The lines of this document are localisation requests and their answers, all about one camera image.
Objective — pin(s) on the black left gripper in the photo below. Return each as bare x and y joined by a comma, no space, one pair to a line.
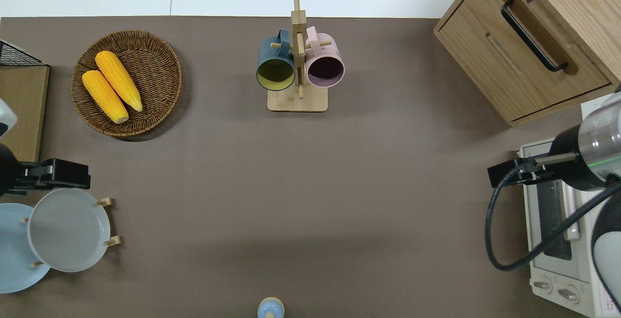
63,173

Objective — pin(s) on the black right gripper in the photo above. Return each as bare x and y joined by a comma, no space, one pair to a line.
504,172

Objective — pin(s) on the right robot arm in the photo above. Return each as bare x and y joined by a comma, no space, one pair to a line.
594,153

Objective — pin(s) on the gray plate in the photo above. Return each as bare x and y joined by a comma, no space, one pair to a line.
68,230

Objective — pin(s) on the wooden plate rack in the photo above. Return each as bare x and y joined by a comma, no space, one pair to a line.
112,241

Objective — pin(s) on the light blue plate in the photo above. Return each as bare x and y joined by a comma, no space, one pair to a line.
13,259

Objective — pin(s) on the brown wooden board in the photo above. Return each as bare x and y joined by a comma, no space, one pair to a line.
24,109

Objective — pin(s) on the yellow corn cob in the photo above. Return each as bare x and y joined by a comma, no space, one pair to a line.
104,96
119,79

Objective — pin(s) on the white toaster oven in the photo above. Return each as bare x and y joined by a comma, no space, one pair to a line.
550,255

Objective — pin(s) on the wooden cabinet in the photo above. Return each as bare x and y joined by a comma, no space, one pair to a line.
490,56

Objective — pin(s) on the brown wicker basket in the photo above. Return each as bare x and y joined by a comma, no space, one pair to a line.
157,73

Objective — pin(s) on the pink mug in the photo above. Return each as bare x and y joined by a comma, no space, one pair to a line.
324,55

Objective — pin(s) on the wooden mug tree stand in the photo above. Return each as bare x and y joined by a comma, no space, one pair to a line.
298,99

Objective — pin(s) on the dark teal mug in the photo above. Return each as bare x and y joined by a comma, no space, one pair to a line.
271,55

